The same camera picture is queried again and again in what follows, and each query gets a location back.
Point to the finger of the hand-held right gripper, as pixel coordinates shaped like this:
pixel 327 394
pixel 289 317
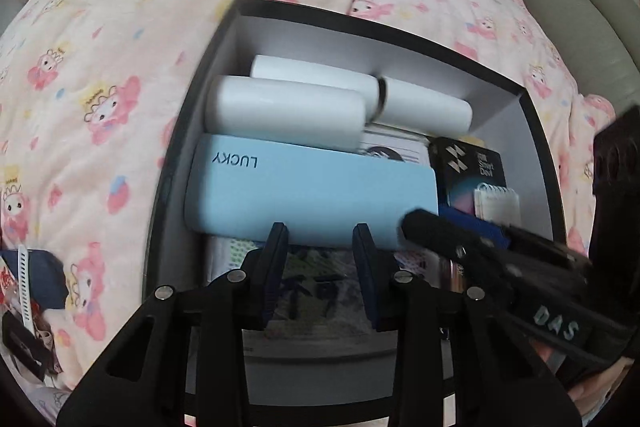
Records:
pixel 430 229
pixel 475 223

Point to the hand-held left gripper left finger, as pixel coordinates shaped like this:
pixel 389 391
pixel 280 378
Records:
pixel 275 272

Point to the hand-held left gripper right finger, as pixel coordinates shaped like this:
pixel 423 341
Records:
pixel 365 277

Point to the white spiral notepad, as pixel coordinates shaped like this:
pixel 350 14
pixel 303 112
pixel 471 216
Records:
pixel 500 207

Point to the bead art board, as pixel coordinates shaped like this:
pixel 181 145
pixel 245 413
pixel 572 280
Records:
pixel 320 287

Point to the light blue case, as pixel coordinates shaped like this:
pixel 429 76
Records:
pixel 310 197

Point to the white paper roll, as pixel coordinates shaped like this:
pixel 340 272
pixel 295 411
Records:
pixel 280 112
pixel 430 104
pixel 310 72

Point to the black storage box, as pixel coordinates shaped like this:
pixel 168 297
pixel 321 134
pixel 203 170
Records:
pixel 320 37

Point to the black printed small box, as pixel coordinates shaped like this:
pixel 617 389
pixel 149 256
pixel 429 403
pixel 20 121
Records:
pixel 460 172

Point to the white printed box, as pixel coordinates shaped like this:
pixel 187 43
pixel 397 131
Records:
pixel 400 147

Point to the navy blue cap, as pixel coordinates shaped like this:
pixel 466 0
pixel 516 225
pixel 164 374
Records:
pixel 45 282

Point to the beige printed cloth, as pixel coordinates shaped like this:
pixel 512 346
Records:
pixel 50 339

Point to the pink printed blanket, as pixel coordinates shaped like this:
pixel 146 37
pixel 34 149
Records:
pixel 150 57

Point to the red patterned envelope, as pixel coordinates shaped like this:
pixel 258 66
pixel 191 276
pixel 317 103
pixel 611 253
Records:
pixel 6 282

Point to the black square display frame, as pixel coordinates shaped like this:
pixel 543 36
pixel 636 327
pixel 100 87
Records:
pixel 20 342

